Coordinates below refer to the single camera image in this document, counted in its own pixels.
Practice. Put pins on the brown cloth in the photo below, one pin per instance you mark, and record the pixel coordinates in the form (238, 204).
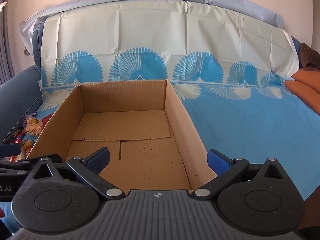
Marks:
(309, 55)

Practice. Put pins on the grey curtain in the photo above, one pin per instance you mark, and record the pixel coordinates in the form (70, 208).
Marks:
(4, 42)

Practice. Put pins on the yellow snack packet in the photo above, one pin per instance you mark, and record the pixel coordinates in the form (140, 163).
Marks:
(28, 147)

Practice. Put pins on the blue fan-print blanket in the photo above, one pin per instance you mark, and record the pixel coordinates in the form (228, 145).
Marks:
(240, 122)

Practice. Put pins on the blue fabric sofa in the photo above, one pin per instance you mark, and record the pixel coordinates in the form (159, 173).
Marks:
(17, 100)

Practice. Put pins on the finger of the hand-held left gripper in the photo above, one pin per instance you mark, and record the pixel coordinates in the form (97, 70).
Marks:
(8, 149)
(17, 167)

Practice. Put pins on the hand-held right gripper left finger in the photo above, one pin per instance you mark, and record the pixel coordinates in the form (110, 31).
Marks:
(100, 156)

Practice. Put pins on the clear bag of beige snacks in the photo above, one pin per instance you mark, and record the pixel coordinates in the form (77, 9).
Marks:
(33, 126)

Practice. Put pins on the cardboard box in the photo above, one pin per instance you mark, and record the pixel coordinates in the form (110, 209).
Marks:
(130, 130)

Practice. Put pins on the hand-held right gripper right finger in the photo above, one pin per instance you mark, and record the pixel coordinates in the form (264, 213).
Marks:
(217, 160)

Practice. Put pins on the orange cushion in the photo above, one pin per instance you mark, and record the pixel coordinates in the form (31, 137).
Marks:
(306, 87)

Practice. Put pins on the red snack packet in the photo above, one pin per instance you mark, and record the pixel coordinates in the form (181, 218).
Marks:
(47, 120)

